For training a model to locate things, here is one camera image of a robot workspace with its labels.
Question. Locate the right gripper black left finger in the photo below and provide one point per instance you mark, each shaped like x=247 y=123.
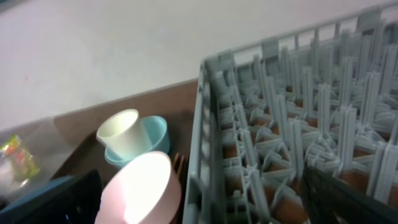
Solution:
x=83 y=202

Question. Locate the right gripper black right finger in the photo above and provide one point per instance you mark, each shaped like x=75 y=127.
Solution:
x=329 y=200

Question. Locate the pink bowl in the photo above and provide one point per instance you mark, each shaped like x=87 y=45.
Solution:
x=147 y=190

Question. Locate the cream plastic cup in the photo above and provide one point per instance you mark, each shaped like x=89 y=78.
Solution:
x=125 y=134

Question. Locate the green yellow snack wrapper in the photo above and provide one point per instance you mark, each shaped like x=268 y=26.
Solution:
x=22 y=161

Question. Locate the grey dishwasher rack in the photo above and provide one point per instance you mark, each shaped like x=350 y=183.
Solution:
x=323 y=96

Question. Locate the light blue small bowl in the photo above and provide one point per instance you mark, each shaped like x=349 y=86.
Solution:
x=157 y=130

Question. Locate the dark blue plate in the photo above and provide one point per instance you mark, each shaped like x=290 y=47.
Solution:
x=42 y=201

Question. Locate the white napkin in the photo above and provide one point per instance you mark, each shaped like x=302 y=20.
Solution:
x=7 y=174

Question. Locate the brown serving tray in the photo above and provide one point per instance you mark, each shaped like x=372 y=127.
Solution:
x=88 y=153

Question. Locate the clear plastic bin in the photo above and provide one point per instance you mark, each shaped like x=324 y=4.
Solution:
x=50 y=147

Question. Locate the wooden chopstick right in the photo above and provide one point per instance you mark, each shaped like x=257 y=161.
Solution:
x=180 y=167

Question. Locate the wooden chopstick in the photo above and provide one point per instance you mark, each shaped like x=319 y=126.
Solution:
x=180 y=167
x=175 y=161

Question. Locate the wooden chopstick left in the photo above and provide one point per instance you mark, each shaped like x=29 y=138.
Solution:
x=175 y=161

